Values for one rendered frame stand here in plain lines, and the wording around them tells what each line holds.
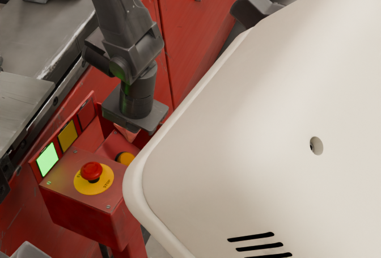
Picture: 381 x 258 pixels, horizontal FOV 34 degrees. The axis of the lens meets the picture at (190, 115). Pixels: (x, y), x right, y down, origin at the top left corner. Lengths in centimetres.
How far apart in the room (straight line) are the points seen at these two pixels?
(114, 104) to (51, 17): 34
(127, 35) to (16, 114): 21
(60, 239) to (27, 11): 50
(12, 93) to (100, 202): 25
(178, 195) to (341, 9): 16
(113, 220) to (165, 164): 72
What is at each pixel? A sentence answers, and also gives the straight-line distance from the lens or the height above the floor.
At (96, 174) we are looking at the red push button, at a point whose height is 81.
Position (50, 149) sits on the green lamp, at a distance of 114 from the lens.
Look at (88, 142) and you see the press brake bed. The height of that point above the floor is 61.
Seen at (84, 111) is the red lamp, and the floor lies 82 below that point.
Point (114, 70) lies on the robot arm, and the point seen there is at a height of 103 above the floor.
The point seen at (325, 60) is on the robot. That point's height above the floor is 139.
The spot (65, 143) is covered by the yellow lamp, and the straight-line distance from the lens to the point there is 117.
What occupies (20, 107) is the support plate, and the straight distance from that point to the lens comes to 97.
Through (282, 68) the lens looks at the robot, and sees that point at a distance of 37.
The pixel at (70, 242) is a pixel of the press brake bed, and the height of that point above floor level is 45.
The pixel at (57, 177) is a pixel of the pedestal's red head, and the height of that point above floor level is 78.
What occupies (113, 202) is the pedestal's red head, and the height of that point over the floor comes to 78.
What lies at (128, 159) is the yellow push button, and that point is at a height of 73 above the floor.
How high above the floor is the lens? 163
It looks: 45 degrees down
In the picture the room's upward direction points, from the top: 7 degrees counter-clockwise
